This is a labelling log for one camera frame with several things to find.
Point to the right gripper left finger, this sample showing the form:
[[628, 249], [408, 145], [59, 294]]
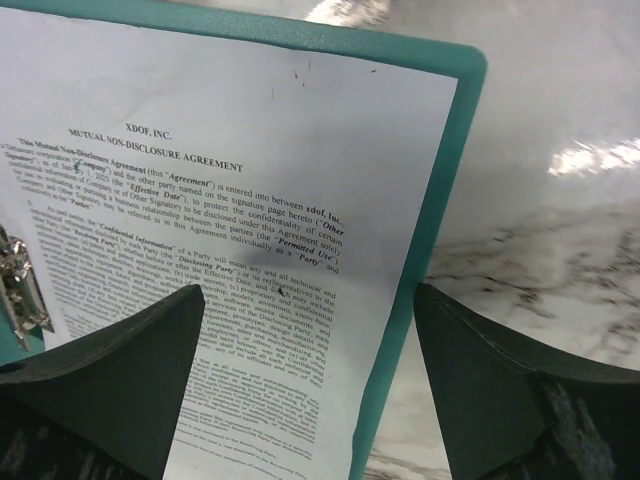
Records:
[[106, 405]]

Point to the metal folder clip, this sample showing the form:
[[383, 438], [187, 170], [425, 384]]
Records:
[[21, 297]]

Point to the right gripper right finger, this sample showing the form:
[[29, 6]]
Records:
[[511, 407]]

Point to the teal file folder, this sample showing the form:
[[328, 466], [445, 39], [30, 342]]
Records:
[[464, 63]]

